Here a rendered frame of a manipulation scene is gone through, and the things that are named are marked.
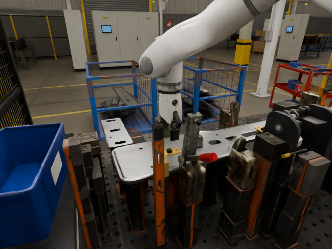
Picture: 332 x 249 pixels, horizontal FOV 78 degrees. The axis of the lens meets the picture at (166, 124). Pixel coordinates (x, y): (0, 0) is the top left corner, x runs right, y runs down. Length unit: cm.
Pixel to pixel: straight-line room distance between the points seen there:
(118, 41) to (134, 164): 793
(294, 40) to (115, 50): 777
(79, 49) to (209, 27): 793
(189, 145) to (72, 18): 796
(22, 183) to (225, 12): 68
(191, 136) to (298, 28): 1090
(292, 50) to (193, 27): 1090
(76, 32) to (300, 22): 907
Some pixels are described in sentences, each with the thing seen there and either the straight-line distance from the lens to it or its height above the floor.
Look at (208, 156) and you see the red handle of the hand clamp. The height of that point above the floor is 114.
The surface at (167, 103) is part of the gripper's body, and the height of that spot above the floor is 121.
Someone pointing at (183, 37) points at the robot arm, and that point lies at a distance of 54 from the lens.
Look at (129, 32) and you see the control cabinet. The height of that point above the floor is 131.
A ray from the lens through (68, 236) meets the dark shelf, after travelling 52.
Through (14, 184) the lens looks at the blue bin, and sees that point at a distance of 72.
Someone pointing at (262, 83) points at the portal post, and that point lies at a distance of 526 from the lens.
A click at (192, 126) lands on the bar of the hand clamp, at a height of 118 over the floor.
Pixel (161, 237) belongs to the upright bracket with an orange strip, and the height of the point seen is 78.
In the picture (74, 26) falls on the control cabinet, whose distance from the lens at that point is 837.
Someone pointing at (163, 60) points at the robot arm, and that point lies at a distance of 54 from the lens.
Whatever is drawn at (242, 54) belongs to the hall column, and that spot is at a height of 60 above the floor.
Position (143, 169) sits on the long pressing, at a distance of 70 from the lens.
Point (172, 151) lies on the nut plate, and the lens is 78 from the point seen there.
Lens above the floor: 142
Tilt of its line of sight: 25 degrees down
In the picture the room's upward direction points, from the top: straight up
